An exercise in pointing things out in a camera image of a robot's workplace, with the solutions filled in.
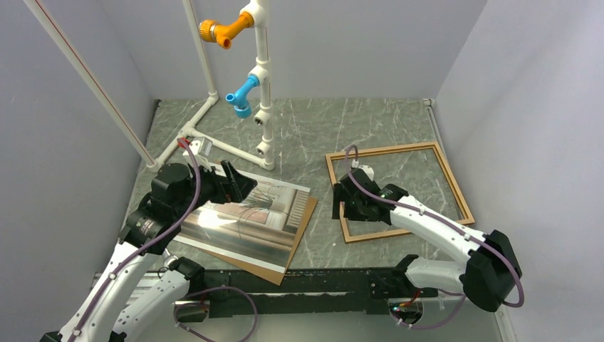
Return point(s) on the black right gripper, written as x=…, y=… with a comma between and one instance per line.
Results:
x=340, y=194

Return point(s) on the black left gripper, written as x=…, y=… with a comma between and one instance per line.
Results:
x=233, y=187

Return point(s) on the wooden picture frame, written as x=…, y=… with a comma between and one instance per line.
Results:
x=466, y=215

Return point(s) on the glossy room photo print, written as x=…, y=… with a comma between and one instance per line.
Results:
x=255, y=222

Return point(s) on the brown backing board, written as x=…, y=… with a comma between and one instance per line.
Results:
x=302, y=222

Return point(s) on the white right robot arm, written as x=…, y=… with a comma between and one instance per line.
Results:
x=482, y=267

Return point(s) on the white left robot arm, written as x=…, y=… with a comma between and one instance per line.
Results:
x=176, y=191

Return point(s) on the blue pipe nozzle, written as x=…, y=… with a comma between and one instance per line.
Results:
x=239, y=101

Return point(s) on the orange pipe nozzle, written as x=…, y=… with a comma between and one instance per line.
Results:
x=223, y=35

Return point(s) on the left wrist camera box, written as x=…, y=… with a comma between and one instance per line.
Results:
x=200, y=148

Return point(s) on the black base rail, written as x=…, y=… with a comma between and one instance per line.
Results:
x=372, y=291

